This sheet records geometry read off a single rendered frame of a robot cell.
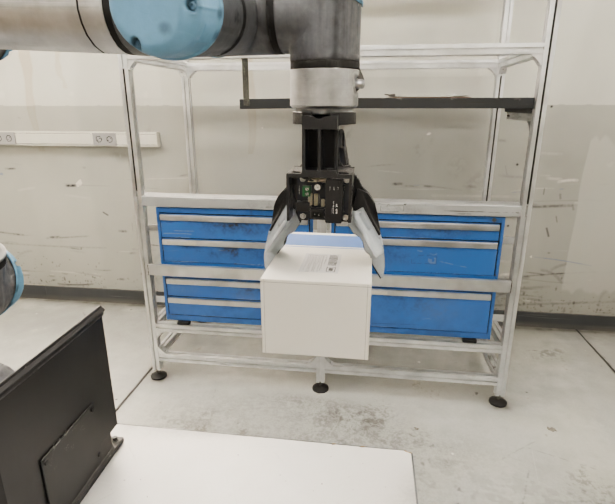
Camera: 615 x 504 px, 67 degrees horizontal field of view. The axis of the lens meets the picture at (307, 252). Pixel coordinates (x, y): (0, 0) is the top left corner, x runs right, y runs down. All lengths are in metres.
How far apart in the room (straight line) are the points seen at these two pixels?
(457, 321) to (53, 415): 1.74
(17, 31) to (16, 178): 3.20
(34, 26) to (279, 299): 0.34
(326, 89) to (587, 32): 2.61
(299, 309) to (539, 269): 2.71
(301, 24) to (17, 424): 0.61
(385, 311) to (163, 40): 1.87
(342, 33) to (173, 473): 0.76
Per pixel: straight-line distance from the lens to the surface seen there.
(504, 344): 2.28
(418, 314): 2.18
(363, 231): 0.55
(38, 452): 0.82
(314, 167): 0.52
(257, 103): 2.03
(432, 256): 2.09
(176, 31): 0.40
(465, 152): 2.89
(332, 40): 0.51
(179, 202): 2.16
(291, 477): 0.91
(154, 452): 1.00
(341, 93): 0.51
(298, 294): 0.51
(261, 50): 0.55
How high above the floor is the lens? 1.32
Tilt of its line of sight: 17 degrees down
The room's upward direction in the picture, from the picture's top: straight up
